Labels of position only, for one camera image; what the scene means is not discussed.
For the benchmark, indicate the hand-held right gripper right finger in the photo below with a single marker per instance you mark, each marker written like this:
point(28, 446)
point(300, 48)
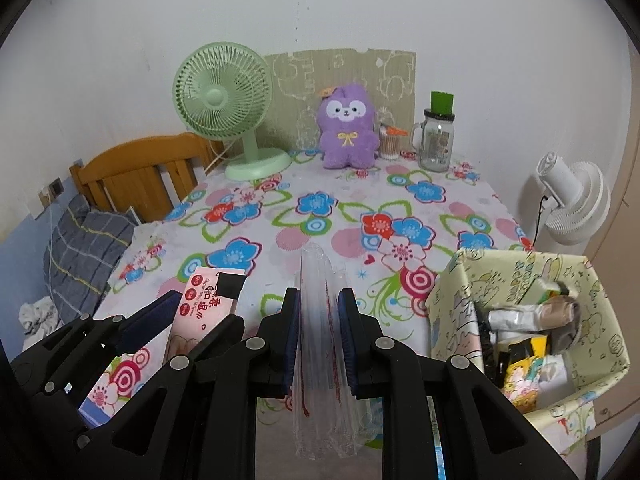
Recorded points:
point(347, 340)

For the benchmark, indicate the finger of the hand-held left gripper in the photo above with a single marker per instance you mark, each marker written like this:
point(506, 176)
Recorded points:
point(225, 335)
point(150, 319)

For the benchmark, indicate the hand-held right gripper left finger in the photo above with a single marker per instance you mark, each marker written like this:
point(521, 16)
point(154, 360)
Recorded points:
point(292, 340)

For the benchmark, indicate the pink wet wipes packet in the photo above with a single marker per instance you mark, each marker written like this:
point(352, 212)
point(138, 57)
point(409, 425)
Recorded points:
point(200, 305)

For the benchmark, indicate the clear plastic packet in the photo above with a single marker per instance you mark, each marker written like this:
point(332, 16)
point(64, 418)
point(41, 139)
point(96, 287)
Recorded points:
point(320, 310)

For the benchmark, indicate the yellow cartoon print storage box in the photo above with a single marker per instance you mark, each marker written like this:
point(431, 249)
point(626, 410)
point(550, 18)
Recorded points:
point(450, 300)

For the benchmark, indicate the white soft packet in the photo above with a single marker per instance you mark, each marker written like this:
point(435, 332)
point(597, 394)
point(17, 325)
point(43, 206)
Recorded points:
point(557, 370)

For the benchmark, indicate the grey plaid pillow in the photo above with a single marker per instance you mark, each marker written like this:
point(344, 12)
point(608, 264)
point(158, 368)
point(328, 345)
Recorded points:
point(85, 255)

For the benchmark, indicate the white crumpled cloth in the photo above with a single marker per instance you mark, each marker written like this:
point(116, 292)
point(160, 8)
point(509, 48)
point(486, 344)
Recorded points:
point(37, 315)

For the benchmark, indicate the floral tablecloth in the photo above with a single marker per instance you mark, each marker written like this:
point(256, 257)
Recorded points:
point(350, 200)

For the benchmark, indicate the wooden bed headboard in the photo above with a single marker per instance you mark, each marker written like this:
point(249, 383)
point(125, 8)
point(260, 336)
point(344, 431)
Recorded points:
point(140, 170)

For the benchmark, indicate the silver white packet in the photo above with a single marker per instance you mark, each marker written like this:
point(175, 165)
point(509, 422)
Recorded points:
point(515, 317)

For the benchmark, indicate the yellow cartoon print packet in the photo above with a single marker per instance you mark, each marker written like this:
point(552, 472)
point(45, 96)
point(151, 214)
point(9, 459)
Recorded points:
point(521, 382)

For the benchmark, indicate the black yellow packet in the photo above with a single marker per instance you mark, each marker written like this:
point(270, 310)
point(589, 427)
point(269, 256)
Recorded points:
point(537, 345)

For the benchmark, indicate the cotton swab jar orange lid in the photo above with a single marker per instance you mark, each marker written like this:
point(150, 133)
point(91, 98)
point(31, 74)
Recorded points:
point(391, 145)

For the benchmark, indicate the purple plush toy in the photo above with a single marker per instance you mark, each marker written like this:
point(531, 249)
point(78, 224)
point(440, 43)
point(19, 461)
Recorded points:
point(347, 130)

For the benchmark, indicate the glass jar with black lid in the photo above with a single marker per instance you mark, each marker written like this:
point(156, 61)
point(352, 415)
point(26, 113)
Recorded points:
point(436, 145)

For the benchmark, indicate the beige packet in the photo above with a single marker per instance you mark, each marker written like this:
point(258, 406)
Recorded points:
point(560, 312)

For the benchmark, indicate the green desk fan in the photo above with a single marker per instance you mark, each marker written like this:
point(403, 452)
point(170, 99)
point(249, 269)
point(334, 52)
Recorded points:
point(220, 95)

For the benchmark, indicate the green box behind jar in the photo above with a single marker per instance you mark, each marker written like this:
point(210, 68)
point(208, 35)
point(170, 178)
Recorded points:
point(441, 101)

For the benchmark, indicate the white standing fan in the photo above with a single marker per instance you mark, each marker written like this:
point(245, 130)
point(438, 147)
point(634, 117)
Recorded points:
point(575, 195)

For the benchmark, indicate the beige door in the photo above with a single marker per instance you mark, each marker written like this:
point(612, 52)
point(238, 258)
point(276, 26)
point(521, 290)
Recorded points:
point(631, 160)

